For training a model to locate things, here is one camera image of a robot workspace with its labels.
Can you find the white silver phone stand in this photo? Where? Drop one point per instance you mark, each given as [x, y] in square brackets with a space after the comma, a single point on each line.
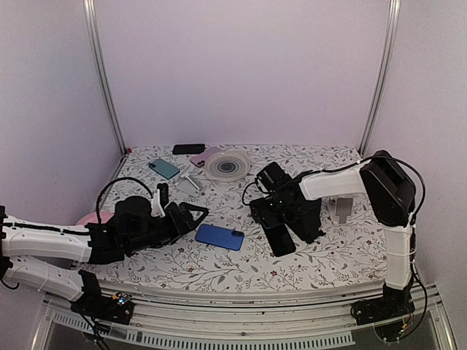
[340, 210]

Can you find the pink round object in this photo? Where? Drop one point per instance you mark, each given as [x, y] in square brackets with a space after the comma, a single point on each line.
[93, 218]

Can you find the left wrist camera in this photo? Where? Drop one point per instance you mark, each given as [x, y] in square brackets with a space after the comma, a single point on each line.
[160, 200]

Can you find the black phone at back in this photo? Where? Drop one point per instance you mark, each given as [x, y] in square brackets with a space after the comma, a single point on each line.
[188, 149]

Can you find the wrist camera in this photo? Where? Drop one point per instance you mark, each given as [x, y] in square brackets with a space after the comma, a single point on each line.
[271, 178]
[160, 200]

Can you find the left aluminium frame post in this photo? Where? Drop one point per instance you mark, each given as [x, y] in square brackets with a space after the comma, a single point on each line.
[89, 7]

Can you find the pink phone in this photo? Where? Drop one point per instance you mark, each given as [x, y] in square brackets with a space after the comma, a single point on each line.
[200, 159]

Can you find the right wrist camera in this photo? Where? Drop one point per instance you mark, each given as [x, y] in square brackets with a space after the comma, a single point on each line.
[271, 178]

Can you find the blue phone face down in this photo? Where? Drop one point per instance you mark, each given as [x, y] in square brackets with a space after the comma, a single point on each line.
[220, 237]

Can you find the black clamp phone stand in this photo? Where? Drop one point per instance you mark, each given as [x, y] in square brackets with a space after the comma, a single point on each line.
[307, 230]

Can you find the white round dish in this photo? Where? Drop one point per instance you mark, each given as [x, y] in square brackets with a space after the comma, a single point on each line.
[227, 166]

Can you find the teal phone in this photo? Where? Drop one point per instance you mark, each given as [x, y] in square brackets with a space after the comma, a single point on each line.
[164, 168]

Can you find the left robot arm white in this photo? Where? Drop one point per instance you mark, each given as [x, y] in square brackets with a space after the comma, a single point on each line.
[25, 245]

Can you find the silver folding phone stand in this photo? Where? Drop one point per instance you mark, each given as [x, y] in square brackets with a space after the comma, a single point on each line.
[188, 184]

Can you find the front aluminium rail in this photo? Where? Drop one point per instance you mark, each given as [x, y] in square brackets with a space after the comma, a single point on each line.
[309, 319]

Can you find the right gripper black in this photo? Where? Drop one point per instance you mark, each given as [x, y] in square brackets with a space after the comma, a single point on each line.
[265, 214]

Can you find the right aluminium frame post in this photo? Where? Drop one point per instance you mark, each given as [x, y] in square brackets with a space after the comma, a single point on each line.
[384, 67]

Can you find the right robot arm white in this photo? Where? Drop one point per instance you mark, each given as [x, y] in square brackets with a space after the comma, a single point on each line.
[391, 193]

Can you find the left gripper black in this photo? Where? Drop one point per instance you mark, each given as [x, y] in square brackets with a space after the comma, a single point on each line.
[188, 224]

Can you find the aluminium frame post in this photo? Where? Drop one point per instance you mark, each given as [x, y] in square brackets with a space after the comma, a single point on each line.
[384, 67]
[89, 7]

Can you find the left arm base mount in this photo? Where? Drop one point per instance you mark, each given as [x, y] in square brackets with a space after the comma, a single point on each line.
[117, 308]

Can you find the floral table mat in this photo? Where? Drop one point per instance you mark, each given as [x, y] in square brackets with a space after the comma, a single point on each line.
[361, 251]

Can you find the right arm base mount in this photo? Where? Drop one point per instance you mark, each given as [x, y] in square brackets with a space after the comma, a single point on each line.
[393, 303]

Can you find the black phone on table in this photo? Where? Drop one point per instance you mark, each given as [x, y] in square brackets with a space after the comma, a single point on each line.
[280, 240]

